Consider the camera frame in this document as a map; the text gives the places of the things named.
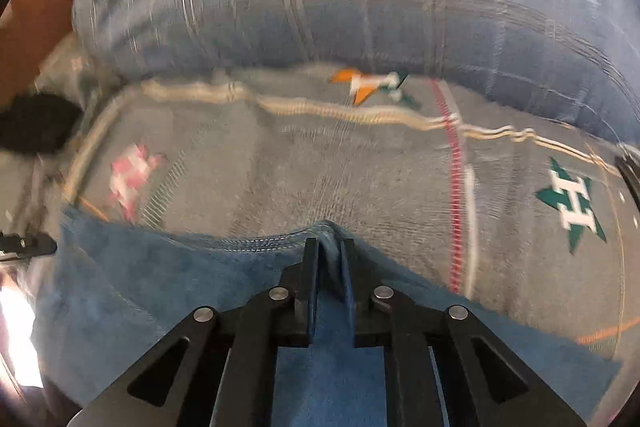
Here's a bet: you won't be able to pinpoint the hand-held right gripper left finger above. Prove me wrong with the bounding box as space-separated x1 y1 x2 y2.
67 238 319 427

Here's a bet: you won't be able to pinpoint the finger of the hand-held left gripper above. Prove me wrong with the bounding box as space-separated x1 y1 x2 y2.
0 231 58 261

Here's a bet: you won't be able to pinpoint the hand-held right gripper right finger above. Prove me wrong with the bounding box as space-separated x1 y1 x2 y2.
339 238 588 427

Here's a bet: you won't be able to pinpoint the blue pants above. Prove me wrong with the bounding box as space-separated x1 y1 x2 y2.
30 204 623 427

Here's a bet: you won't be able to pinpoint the dark cloth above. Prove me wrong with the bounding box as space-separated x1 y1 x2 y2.
0 93 82 156

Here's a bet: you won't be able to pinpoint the grey printed blanket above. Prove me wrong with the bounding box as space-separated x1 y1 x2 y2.
0 42 640 360

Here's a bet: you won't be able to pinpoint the brown wooden board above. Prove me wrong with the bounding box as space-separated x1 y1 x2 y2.
0 0 83 108

